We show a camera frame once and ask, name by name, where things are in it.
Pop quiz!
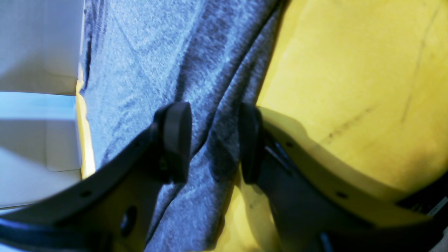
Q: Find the yellow table cloth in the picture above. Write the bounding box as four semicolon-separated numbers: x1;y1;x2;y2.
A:
75;0;448;252

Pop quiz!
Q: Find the grey long-sleeve T-shirt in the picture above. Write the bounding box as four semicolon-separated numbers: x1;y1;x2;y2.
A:
80;0;284;252

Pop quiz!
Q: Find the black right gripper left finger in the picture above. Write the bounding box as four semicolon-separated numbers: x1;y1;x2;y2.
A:
0;102;192;252

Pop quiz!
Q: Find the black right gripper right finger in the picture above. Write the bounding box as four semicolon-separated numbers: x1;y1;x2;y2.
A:
239;103;447;252

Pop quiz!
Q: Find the white cardboard box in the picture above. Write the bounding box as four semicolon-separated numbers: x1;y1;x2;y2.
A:
0;0;85;214

